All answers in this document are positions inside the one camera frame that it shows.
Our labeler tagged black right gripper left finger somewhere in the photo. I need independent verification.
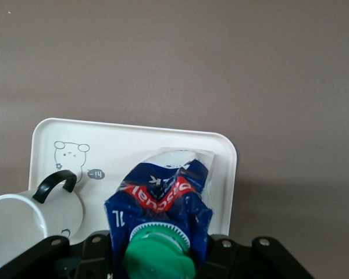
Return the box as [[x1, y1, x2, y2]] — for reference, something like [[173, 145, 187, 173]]
[[0, 231, 114, 279]]

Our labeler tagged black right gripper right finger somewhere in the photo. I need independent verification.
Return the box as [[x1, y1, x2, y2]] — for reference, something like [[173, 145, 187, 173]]
[[197, 234, 315, 279]]

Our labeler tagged white smiley mug black handle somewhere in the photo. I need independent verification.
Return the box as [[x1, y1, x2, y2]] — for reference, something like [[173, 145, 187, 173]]
[[0, 170, 85, 271]]

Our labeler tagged blue milk carton green cap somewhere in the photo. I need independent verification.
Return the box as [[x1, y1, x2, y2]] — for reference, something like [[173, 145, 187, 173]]
[[104, 147, 216, 279]]

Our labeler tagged cream tray with rabbit print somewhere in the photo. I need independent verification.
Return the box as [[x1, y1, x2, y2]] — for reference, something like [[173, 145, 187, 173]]
[[27, 117, 238, 245]]

